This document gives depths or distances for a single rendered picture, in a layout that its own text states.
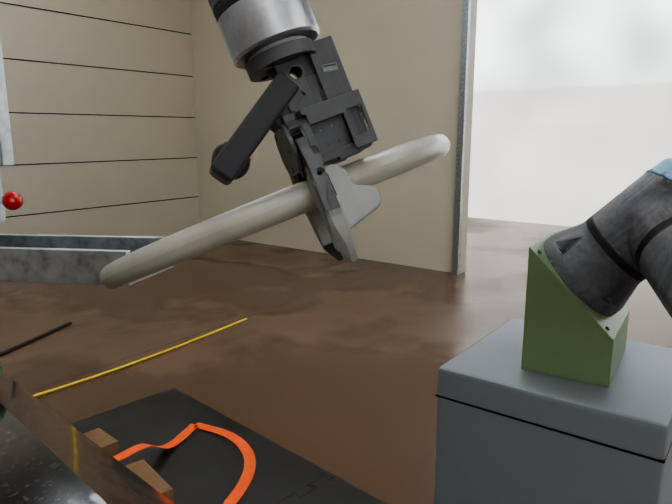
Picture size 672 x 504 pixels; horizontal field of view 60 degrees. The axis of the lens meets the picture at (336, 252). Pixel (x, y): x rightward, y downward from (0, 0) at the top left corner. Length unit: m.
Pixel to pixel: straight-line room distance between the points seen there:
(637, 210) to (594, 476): 0.46
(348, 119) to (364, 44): 5.53
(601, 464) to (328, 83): 0.80
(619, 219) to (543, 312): 0.21
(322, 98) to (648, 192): 0.70
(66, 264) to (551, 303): 0.82
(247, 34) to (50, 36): 6.31
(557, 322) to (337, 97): 0.72
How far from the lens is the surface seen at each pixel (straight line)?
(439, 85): 5.62
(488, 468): 1.22
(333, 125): 0.57
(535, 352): 1.19
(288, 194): 0.57
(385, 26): 5.98
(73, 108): 6.88
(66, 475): 0.94
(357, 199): 0.55
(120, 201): 7.16
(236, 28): 0.58
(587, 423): 1.11
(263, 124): 0.56
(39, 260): 0.95
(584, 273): 1.15
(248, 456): 2.52
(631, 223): 1.13
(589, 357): 1.17
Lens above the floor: 1.30
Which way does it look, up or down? 11 degrees down
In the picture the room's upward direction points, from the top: straight up
